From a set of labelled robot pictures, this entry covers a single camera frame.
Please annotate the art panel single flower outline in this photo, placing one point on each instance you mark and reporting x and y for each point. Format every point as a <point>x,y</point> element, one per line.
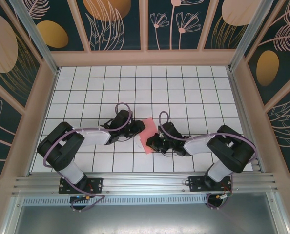
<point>1,136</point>

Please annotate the grey metal sheet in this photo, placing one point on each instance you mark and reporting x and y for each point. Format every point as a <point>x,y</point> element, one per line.
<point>147,219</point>

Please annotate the aluminium post beside feather panel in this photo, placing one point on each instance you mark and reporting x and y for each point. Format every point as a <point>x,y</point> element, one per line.
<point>246,36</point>

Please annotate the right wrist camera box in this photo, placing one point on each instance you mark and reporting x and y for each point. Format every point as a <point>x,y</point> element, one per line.
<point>161,135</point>

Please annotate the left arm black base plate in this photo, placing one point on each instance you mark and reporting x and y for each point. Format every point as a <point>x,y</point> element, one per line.
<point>96,185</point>

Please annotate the art panel golden oval feathers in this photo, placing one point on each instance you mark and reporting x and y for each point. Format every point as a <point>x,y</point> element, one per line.
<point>281,73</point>

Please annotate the art panel pink leaf outlines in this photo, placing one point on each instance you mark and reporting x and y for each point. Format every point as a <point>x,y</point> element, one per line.
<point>289,136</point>

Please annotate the pink paper sheet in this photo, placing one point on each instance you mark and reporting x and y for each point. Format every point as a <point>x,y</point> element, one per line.
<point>148,126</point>

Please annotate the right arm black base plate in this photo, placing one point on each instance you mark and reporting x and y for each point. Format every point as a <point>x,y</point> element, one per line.
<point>196,184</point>

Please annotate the art panel orange disc leaves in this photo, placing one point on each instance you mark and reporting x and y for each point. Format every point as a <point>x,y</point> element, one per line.
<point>110,24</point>

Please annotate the aluminium post beside oval panel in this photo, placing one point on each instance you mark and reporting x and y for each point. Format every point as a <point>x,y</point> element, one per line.
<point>38,41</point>

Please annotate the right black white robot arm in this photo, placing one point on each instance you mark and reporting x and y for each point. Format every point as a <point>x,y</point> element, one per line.
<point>196,146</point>

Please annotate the art panel pink flowers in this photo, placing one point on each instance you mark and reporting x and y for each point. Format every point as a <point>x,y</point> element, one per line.
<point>184,14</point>

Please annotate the aluminium side rail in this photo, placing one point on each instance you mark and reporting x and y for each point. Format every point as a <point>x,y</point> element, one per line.
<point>236,85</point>

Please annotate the art panel beige disc fronds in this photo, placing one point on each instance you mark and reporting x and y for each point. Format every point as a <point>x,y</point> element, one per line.
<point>223,36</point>

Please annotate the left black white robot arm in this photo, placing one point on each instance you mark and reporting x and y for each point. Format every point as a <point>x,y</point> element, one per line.
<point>96,137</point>

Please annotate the long aluminium mounting rail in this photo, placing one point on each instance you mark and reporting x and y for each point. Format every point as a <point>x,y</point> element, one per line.
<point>147,184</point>

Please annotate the art panel large beige disc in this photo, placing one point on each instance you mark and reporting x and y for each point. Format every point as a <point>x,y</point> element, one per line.
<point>3,36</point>

